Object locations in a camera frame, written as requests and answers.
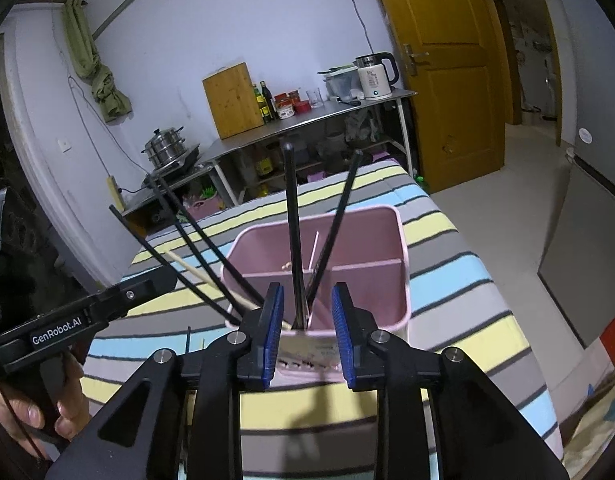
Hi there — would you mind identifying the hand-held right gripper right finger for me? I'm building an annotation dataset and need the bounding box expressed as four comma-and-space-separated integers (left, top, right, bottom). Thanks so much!
331, 281, 571, 480

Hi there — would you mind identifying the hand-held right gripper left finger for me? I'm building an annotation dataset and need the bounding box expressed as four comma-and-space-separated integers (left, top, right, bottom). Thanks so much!
45, 281, 284, 480

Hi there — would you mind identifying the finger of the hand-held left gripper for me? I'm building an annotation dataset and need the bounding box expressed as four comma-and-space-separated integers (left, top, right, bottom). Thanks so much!
86, 270, 179, 330

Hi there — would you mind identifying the pink plastic utensil basket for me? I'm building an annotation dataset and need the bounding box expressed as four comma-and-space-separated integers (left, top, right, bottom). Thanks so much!
220, 205, 412, 383

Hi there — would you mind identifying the bundle of black chopsticks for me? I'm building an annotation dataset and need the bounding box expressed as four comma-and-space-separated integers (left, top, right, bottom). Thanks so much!
109, 141, 364, 332

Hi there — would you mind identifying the person's left forearm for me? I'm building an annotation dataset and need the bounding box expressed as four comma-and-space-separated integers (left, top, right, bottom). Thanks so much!
0, 410, 56, 480

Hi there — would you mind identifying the person's left hand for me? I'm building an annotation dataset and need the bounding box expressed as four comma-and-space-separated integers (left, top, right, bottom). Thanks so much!
0, 352, 94, 461

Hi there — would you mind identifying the low stainless steel table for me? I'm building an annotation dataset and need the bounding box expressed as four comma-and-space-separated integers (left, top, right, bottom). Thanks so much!
122, 159, 223, 226

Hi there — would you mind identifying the yellowed power strip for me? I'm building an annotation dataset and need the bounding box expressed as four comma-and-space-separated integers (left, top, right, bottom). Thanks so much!
106, 176, 126, 213

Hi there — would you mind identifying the pink plastic bag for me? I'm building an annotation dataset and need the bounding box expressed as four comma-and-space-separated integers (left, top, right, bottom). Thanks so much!
185, 195, 223, 217

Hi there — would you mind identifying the dark glass window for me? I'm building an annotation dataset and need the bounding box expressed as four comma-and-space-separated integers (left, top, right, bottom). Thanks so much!
0, 30, 56, 286

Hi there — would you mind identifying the striped bed sheet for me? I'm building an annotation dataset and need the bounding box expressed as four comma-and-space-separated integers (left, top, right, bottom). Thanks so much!
80, 157, 563, 480

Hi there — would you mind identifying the black induction cooker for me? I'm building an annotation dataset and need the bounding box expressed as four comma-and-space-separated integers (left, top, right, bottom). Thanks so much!
142, 144, 203, 186

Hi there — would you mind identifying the stainless steel steamer pot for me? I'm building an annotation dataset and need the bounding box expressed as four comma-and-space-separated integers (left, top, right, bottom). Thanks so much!
142, 126, 187, 170

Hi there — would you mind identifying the green hanging cloth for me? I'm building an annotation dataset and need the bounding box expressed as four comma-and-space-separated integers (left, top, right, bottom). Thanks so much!
62, 0, 133, 123

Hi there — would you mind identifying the wooden cutting board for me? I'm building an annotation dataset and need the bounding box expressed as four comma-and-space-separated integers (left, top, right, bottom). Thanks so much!
202, 62, 265, 141

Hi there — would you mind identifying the yellow label oil bottle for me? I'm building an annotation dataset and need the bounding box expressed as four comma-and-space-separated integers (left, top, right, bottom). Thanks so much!
252, 82, 267, 123

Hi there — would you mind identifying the tall stainless steel table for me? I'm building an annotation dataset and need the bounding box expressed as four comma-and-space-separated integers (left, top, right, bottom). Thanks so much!
202, 87, 419, 206

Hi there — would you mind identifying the dark glass bottle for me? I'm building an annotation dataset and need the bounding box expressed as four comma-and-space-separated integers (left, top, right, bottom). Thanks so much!
260, 80, 276, 122

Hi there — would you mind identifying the clear plastic container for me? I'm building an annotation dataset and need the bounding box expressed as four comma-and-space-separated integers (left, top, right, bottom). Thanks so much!
317, 65, 361, 102

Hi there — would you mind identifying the grey refrigerator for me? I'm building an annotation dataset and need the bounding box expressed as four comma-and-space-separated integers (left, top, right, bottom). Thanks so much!
537, 127, 615, 348

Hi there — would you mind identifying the white electric kettle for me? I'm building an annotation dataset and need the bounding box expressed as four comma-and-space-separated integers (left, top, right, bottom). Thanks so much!
356, 51, 399, 101

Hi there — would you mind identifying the yellow wooden door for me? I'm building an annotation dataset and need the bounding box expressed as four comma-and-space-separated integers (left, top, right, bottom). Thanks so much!
362, 0, 505, 193

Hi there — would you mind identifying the patterned cloth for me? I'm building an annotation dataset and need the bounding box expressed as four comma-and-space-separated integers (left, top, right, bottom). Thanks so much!
562, 360, 615, 480

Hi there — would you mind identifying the black gripper cord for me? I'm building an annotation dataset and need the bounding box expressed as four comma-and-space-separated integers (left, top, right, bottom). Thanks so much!
0, 355, 46, 461

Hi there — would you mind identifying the black wall cable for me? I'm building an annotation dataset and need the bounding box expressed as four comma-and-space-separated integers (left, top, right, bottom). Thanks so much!
68, 75, 113, 181
331, 0, 383, 61

